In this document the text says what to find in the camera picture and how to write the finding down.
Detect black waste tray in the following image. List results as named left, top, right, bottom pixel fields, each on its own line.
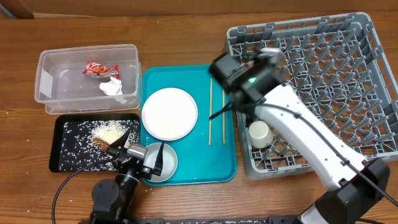
left=49, top=113, right=141, bottom=172

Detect wooden chopstick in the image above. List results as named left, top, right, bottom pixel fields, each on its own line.
left=222, top=90, right=226, bottom=144
left=208, top=78, right=213, bottom=146

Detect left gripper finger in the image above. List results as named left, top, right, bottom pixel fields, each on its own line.
left=154, top=142, right=164, bottom=175
left=109, top=130, right=130, bottom=149

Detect teal plastic tray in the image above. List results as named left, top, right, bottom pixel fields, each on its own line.
left=142, top=65, right=237, bottom=185

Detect pink round plate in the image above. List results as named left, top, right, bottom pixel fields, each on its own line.
left=141, top=88, right=198, bottom=141

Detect grey bowl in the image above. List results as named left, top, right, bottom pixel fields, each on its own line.
left=144, top=142, right=178, bottom=183

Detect red snack wrapper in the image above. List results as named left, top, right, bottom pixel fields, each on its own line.
left=82, top=62, right=120, bottom=80

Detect clear plastic bin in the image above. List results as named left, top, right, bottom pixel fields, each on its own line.
left=34, top=44, right=142, bottom=114

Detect white tissue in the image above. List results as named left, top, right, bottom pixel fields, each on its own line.
left=99, top=77, right=127, bottom=104

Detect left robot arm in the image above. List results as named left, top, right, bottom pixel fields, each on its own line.
left=89, top=131, right=164, bottom=223

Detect beige ceramic cup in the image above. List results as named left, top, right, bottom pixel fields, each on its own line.
left=249, top=121, right=273, bottom=148

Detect grey dish rack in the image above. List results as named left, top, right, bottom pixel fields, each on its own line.
left=226, top=12, right=397, bottom=161

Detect rice and food scraps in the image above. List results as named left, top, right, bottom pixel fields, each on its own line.
left=58, top=120, right=140, bottom=172

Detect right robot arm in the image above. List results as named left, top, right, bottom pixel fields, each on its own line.
left=208, top=48, right=397, bottom=223

